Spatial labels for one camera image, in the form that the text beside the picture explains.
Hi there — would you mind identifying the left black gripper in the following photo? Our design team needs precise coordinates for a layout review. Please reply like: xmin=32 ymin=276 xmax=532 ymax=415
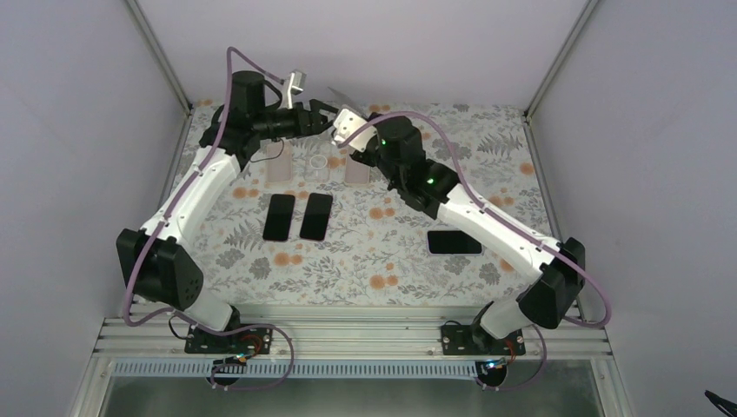
xmin=252 ymin=99 xmax=338 ymax=140

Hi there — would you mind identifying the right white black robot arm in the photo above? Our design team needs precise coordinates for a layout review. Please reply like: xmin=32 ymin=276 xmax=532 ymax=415
xmin=349 ymin=112 xmax=585 ymax=354

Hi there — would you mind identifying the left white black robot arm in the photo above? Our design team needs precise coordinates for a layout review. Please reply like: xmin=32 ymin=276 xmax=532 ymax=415
xmin=116 ymin=70 xmax=337 ymax=352

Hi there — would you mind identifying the phone in grey case bottom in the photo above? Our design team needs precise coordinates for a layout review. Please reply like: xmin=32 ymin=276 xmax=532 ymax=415
xmin=427 ymin=230 xmax=483 ymax=255

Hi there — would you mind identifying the floral table mat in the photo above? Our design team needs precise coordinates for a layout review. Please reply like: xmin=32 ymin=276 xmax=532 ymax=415
xmin=191 ymin=104 xmax=550 ymax=306

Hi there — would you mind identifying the black object bottom corner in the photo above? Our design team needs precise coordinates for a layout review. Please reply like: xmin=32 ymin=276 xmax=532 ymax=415
xmin=704 ymin=390 xmax=737 ymax=417

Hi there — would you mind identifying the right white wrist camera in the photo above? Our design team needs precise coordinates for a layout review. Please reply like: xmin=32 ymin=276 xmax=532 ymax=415
xmin=331 ymin=107 xmax=376 ymax=152

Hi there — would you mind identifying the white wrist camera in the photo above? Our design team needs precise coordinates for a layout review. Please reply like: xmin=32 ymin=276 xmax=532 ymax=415
xmin=279 ymin=69 xmax=306 ymax=109
xmin=331 ymin=107 xmax=376 ymax=152

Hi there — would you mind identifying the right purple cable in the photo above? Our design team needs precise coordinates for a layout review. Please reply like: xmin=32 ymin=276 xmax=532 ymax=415
xmin=339 ymin=111 xmax=613 ymax=394

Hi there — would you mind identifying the purple cable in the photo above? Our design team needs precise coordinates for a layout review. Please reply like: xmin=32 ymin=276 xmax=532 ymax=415
xmin=122 ymin=47 xmax=295 ymax=393
xmin=339 ymin=111 xmax=613 ymax=394

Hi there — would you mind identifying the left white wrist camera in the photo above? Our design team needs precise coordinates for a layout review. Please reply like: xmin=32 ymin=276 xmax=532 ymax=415
xmin=279 ymin=69 xmax=306 ymax=109

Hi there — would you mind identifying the left aluminium corner post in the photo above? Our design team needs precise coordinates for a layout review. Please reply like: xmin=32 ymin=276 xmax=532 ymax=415
xmin=123 ymin=0 xmax=192 ymax=114

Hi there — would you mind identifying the aluminium corner post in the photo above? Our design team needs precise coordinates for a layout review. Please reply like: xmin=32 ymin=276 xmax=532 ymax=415
xmin=123 ymin=0 xmax=192 ymax=114
xmin=524 ymin=0 xmax=600 ymax=119

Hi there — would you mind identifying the right aluminium corner post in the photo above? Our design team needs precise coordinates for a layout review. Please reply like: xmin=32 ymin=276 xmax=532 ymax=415
xmin=524 ymin=0 xmax=600 ymax=119

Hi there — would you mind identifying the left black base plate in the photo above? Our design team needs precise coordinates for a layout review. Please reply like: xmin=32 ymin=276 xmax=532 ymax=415
xmin=184 ymin=328 xmax=273 ymax=356

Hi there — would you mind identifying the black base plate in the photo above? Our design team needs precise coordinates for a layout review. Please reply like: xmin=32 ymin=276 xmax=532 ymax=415
xmin=440 ymin=321 xmax=526 ymax=356
xmin=184 ymin=328 xmax=273 ymax=356

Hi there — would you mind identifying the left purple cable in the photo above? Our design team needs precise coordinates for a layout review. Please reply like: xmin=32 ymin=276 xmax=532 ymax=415
xmin=122 ymin=47 xmax=295 ymax=393

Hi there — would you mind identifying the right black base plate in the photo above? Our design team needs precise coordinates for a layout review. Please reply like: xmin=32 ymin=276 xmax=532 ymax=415
xmin=440 ymin=321 xmax=526 ymax=356

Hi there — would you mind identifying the slotted grey cable duct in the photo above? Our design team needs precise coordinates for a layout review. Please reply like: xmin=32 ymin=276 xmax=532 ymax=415
xmin=111 ymin=358 xmax=476 ymax=380

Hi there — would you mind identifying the aluminium rail frame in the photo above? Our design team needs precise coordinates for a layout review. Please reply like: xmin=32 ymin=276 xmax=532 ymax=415
xmin=71 ymin=306 xmax=632 ymax=416

